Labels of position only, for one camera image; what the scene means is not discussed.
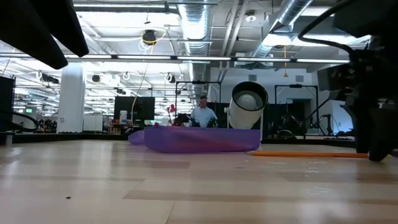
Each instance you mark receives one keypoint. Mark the black panel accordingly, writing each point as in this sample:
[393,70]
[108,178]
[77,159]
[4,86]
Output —
[7,105]

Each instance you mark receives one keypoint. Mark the silver ventilation duct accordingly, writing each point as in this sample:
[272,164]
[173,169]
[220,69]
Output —
[196,25]
[295,9]

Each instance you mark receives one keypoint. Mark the red tall stand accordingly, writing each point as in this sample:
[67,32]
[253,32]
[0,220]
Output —
[172,108]

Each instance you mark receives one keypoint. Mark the black rig frame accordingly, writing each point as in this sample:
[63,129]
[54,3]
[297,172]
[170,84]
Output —
[295,85]
[199,82]

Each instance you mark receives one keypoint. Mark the long light strip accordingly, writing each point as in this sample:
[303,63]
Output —
[202,58]

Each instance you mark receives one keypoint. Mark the small grey post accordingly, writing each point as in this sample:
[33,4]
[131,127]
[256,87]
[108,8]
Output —
[8,138]

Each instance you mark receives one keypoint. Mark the purple plastic pencil box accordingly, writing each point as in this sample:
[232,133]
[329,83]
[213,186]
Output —
[186,141]

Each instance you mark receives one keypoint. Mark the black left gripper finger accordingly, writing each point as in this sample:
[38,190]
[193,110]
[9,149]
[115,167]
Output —
[28,28]
[66,28]

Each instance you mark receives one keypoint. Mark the black monitor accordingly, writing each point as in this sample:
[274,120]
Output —
[140,109]

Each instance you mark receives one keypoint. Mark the white spotlight lamp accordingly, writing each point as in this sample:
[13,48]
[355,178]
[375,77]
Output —
[242,118]

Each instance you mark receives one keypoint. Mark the white wipes canister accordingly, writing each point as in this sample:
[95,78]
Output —
[123,117]

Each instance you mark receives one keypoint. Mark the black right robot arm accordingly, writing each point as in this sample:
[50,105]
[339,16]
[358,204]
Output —
[367,15]

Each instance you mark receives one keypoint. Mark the yellow hanging pendant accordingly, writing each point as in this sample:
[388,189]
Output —
[285,74]

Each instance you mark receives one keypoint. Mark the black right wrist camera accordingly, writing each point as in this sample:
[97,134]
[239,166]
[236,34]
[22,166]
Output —
[335,77]

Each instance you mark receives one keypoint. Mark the black background robot arm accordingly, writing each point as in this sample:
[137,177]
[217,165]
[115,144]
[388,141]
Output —
[182,119]
[326,124]

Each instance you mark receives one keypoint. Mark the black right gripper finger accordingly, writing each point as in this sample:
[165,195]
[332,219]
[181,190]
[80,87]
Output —
[384,133]
[362,130]

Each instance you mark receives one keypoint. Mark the person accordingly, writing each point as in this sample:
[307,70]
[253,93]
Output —
[203,116]

